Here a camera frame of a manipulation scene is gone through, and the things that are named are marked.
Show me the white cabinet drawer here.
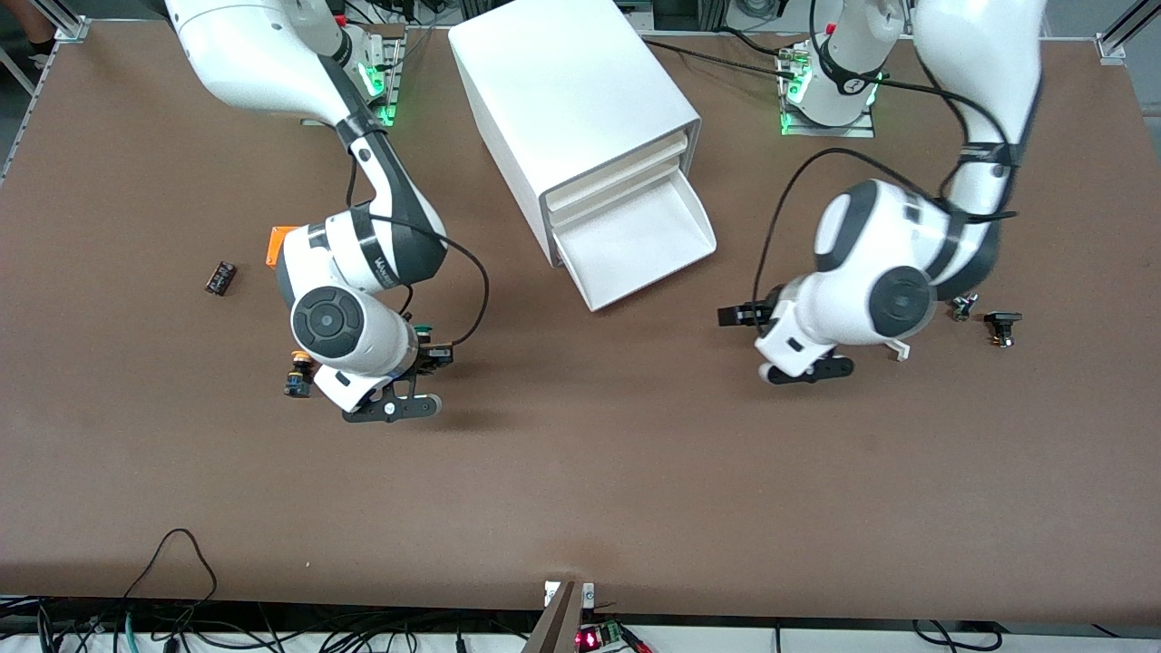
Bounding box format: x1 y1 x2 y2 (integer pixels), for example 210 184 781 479
551 170 717 312
544 132 688 211
548 154 683 228

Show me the white drawer cabinet housing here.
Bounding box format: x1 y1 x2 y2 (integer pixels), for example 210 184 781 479
449 0 701 268

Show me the orange box with black base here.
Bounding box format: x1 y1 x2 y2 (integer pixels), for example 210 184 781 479
266 225 302 269

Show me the circuit board with red light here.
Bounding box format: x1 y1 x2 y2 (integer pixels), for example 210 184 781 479
576 621 629 652

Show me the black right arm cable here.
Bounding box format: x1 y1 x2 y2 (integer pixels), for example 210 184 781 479
345 154 491 350

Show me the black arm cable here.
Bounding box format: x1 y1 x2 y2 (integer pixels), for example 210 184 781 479
345 154 491 350
757 0 1021 309

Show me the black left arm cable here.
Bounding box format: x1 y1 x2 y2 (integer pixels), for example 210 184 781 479
757 0 1021 309

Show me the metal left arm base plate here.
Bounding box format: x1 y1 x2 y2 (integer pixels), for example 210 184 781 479
780 45 876 139

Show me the thin black looped cable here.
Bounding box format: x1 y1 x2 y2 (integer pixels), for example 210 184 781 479
122 529 219 629

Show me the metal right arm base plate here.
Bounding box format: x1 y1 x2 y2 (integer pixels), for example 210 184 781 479
358 27 405 128

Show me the tangle of black cables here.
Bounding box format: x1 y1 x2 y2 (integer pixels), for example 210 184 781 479
0 594 536 653

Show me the black cable across table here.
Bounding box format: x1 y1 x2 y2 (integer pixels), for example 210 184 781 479
635 38 804 72

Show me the brown camera mount post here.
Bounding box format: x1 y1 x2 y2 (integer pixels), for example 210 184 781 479
522 580 595 653

